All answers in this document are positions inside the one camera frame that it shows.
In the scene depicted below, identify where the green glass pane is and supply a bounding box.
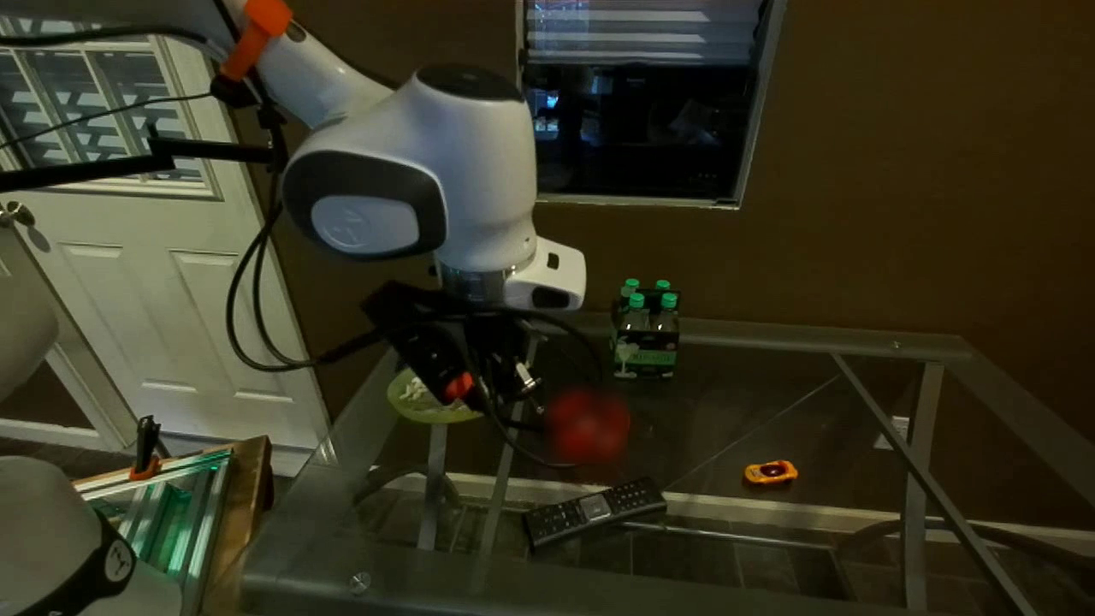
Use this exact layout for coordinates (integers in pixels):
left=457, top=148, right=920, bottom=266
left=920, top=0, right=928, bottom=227
left=71, top=449, right=233, bottom=579

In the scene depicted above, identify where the pack of green-capped bottles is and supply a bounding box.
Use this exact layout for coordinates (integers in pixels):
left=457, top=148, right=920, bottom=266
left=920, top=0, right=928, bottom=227
left=604, top=273, right=688, bottom=384

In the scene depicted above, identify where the black remote control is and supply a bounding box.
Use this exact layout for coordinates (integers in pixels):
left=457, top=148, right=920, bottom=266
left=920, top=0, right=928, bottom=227
left=519, top=477, right=671, bottom=550

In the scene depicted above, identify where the orange strap on arm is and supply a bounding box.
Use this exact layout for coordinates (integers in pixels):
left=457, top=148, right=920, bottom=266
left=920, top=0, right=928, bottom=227
left=214, top=0, right=296, bottom=85

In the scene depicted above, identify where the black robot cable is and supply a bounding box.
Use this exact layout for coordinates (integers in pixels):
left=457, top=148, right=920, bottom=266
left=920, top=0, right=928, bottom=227
left=221, top=107, right=398, bottom=377

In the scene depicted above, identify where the orange and black clamp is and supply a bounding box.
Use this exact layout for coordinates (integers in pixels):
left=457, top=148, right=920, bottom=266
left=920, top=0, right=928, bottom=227
left=128, top=410, right=172, bottom=488

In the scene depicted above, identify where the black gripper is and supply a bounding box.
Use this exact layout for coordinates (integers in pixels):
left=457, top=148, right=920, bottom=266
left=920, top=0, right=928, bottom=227
left=360, top=280, right=541, bottom=417

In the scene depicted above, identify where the white-framed window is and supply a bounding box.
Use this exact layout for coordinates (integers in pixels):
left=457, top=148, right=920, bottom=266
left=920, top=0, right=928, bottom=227
left=512, top=0, right=793, bottom=217

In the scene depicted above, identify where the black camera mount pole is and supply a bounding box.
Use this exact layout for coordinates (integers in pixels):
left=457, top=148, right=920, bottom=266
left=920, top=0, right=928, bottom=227
left=0, top=134, right=282, bottom=195

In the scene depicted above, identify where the glass table with metal frame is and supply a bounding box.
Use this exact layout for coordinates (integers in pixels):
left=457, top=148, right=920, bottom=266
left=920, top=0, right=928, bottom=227
left=238, top=314, right=1095, bottom=616

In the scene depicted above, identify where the yellow-green plastic plate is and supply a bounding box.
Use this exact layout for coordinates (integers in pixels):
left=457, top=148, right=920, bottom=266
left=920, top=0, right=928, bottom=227
left=382, top=365, right=487, bottom=427

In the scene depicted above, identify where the white panel door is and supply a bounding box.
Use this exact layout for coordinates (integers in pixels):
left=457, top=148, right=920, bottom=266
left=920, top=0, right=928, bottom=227
left=0, top=0, right=335, bottom=461

